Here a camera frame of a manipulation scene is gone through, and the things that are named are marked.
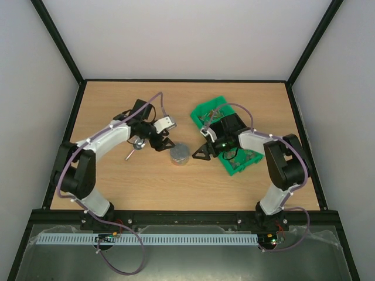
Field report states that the silver metal jar lid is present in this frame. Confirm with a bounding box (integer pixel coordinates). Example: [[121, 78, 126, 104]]
[[170, 142, 190, 158]]

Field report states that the silver metal scoop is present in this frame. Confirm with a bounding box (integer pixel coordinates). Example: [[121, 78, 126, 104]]
[[125, 136, 146, 161]]

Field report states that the black candy bin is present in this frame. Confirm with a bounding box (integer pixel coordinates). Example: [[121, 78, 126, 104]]
[[209, 113, 247, 139]]

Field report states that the clear glass jar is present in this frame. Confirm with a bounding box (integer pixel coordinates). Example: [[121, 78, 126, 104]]
[[171, 156, 189, 166]]

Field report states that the green candy bin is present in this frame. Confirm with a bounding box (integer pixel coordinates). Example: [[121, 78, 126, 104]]
[[190, 96, 235, 129], [218, 148, 264, 176]]

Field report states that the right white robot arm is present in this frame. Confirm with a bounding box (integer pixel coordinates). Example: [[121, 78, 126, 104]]
[[192, 113, 311, 229]]

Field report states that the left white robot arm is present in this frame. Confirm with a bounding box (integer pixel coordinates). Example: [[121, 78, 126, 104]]
[[50, 100, 176, 221]]

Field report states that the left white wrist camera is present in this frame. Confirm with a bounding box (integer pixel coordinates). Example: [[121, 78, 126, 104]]
[[154, 115, 177, 134]]

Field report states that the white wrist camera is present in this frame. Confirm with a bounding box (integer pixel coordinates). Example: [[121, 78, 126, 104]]
[[200, 126, 217, 142], [154, 115, 177, 134]]

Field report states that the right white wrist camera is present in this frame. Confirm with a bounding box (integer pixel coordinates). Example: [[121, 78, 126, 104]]
[[200, 126, 217, 142]]

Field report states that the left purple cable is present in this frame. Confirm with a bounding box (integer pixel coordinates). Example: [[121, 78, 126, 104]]
[[56, 91, 168, 276]]

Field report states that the purple cable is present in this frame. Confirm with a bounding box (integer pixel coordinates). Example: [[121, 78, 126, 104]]
[[56, 91, 168, 276], [202, 102, 311, 253]]

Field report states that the light blue cable duct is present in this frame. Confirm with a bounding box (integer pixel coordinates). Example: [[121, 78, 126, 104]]
[[36, 233, 258, 246]]

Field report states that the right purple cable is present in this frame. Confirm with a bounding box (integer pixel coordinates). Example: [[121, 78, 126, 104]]
[[202, 102, 311, 253]]

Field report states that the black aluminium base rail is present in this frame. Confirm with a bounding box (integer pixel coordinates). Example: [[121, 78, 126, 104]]
[[28, 209, 342, 232]]

